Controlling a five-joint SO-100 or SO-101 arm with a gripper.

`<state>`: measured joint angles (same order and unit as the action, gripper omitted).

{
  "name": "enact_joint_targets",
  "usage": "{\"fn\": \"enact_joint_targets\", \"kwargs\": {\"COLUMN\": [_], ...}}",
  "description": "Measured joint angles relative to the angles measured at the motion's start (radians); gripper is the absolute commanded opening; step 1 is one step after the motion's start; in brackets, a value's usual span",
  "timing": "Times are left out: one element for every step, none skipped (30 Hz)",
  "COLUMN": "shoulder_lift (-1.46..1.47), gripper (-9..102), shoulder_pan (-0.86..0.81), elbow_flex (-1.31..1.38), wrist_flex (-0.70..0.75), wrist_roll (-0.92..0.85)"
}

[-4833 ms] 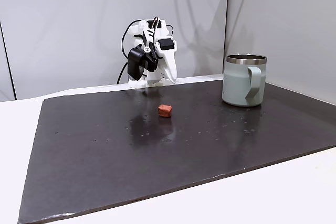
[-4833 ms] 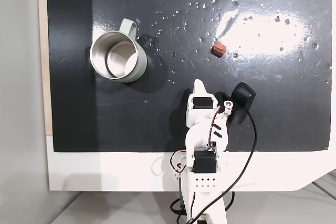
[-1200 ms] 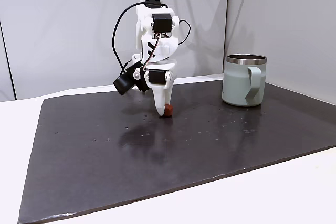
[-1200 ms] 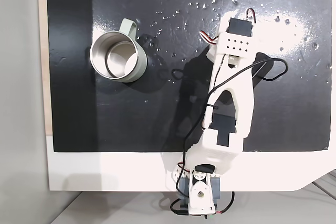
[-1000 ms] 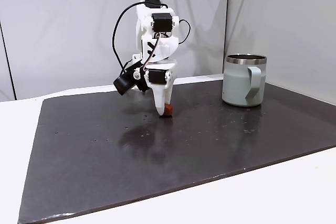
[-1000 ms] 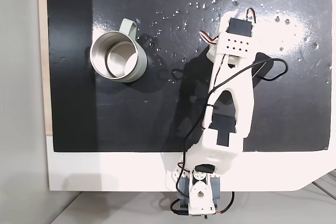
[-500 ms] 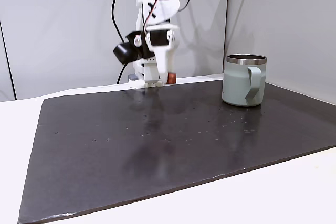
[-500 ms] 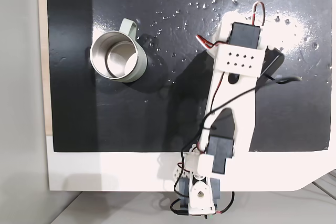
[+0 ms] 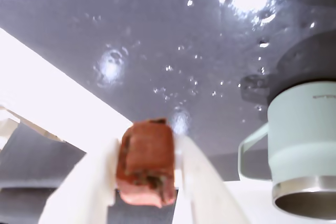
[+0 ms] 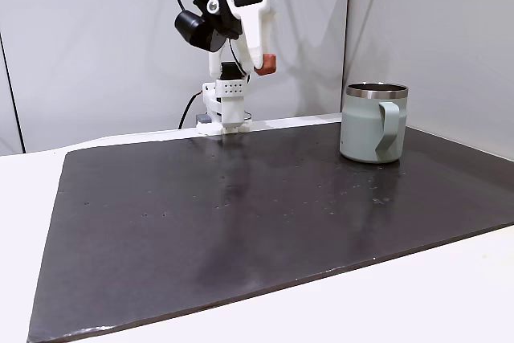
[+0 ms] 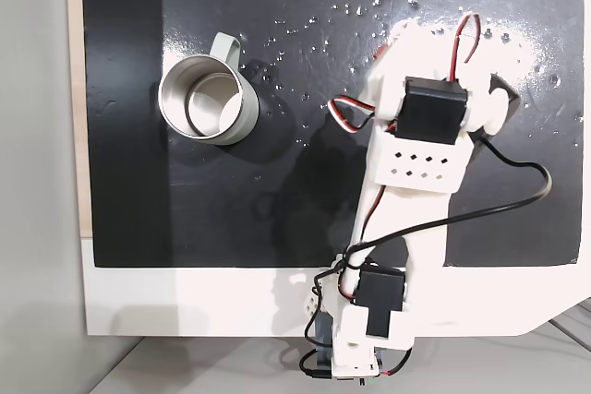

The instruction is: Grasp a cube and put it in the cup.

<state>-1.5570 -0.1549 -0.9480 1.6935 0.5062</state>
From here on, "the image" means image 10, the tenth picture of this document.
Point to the red cube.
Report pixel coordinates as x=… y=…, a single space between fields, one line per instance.
x=267 y=65

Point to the pale green steel-rimmed cup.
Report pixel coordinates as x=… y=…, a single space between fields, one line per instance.
x=361 y=130

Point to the black table mat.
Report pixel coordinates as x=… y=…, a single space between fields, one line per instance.
x=241 y=238

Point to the black camera box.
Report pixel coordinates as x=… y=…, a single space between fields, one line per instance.
x=197 y=29

